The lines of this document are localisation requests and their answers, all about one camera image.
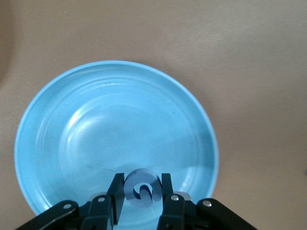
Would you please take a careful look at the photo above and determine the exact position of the blue plate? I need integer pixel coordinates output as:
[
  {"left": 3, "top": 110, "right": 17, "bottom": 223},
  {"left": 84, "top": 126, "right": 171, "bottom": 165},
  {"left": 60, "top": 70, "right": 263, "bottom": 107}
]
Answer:
[{"left": 14, "top": 60, "right": 219, "bottom": 230}]

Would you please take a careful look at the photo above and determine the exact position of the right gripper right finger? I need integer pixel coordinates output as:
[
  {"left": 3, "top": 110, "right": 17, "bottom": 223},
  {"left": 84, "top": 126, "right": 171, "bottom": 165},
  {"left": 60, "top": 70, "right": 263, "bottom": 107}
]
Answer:
[{"left": 157, "top": 172, "right": 259, "bottom": 230}]

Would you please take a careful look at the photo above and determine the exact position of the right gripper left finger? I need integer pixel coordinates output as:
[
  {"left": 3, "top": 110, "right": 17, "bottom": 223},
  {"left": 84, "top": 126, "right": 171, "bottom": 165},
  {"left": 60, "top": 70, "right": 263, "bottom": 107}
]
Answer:
[{"left": 18, "top": 172, "right": 126, "bottom": 230}]

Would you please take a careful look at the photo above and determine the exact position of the brown table mat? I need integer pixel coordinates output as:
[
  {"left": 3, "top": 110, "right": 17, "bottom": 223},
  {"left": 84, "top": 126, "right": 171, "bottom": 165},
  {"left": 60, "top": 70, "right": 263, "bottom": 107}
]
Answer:
[{"left": 0, "top": 0, "right": 307, "bottom": 230}]

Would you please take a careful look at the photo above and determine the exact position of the blue foam letter G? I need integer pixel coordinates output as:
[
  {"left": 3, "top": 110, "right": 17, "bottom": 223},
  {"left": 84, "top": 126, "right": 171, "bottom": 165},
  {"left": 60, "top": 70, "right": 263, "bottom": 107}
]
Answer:
[{"left": 124, "top": 168, "right": 162, "bottom": 208}]

